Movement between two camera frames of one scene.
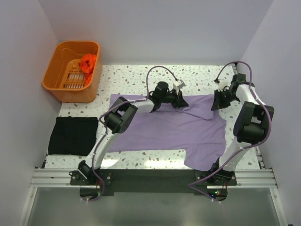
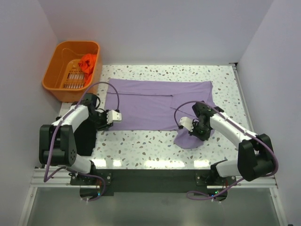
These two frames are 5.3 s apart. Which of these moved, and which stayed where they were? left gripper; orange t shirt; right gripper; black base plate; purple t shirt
Moved: left gripper; purple t shirt; right gripper
Stayed: orange t shirt; black base plate
